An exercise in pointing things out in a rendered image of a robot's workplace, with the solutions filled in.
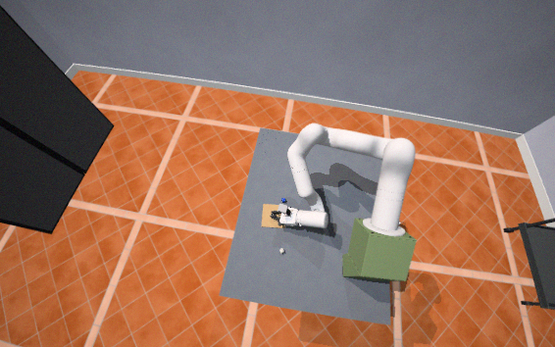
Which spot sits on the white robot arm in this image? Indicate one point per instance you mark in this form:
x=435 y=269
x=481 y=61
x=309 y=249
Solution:
x=397 y=163

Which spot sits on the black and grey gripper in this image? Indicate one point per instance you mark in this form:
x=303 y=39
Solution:
x=284 y=219

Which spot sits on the tan flat mat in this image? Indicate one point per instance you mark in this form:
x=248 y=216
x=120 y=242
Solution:
x=267 y=221

